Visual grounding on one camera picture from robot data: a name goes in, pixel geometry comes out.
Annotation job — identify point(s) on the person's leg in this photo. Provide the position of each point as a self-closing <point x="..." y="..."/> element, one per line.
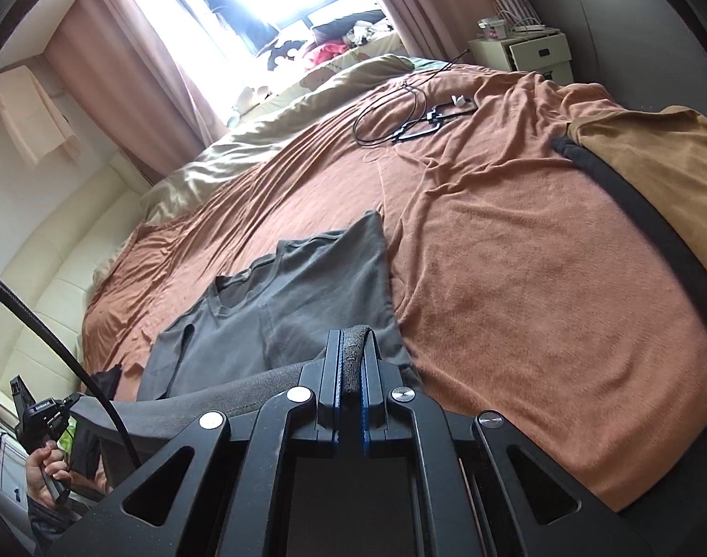
<point x="58" y="528"/>

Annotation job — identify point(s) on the pile of clothes by window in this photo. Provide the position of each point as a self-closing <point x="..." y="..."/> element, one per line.
<point x="330" y="46"/>

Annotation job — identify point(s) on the small pink container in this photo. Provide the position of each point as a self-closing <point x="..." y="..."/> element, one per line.
<point x="494" y="29"/>

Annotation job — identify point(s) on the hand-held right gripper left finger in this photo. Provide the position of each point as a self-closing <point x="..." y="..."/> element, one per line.
<point x="334" y="418"/>

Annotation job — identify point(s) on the black garment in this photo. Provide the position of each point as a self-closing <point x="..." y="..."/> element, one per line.
<point x="106" y="383"/>

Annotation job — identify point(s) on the black phone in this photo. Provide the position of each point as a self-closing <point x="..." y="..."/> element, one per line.
<point x="417" y="132"/>

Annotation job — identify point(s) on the orange blanket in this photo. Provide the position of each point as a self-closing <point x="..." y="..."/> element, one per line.
<point x="533" y="301"/>

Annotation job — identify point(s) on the striped paper bag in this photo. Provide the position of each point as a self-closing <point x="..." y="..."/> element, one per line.
<point x="513" y="3"/>

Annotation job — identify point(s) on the pink curtain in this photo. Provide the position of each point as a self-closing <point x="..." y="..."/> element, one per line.
<point x="423" y="6"/>
<point x="127" y="69"/>

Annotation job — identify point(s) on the peach towel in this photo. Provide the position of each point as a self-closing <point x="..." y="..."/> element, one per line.
<point x="34" y="116"/>

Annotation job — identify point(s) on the beige duvet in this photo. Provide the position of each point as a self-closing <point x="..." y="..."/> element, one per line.
<point x="243" y="151"/>

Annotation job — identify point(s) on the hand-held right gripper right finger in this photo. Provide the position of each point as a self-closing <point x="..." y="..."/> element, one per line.
<point x="365" y="418"/>

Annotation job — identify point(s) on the mustard cloth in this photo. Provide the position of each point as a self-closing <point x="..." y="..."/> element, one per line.
<point x="666" y="168"/>

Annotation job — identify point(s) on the person's left hand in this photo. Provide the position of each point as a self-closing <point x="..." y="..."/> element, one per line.
<point x="40" y="470"/>

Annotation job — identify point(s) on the grey wardrobe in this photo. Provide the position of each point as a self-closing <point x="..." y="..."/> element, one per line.
<point x="649" y="29"/>

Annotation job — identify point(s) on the grey t-shirt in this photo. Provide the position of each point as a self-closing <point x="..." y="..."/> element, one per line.
<point x="307" y="301"/>

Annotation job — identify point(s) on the white nightstand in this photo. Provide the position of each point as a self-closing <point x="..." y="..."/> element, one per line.
<point x="533" y="55"/>

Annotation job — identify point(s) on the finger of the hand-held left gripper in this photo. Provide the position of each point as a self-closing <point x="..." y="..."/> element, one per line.
<point x="75" y="403"/>

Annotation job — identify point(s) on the cream padded headboard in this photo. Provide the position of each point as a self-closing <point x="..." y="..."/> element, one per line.
<point x="46" y="278"/>

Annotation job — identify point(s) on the white earbuds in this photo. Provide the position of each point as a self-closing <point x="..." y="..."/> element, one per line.
<point x="459" y="100"/>

